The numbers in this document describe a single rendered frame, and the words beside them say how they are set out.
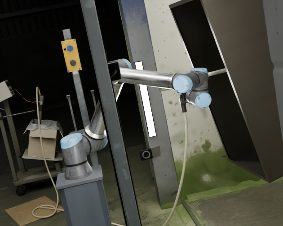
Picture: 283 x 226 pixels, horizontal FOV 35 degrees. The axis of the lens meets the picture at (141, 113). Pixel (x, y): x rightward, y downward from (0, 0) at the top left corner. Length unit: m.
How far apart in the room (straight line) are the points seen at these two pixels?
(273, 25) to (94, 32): 0.87
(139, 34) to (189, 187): 1.35
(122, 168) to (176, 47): 2.08
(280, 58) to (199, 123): 2.87
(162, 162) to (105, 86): 2.17
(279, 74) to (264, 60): 1.76
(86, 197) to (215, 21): 1.36
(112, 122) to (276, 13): 0.93
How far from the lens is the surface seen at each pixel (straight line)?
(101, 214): 3.00
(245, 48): 2.65
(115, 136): 1.69
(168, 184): 3.83
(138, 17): 3.63
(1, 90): 5.24
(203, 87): 2.43
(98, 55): 1.66
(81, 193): 2.95
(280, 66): 0.94
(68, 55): 3.74
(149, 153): 3.71
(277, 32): 0.92
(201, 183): 3.89
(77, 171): 2.97
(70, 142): 2.93
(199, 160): 3.84
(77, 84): 3.81
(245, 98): 2.66
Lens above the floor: 1.46
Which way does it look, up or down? 9 degrees down
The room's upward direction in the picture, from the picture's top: 11 degrees counter-clockwise
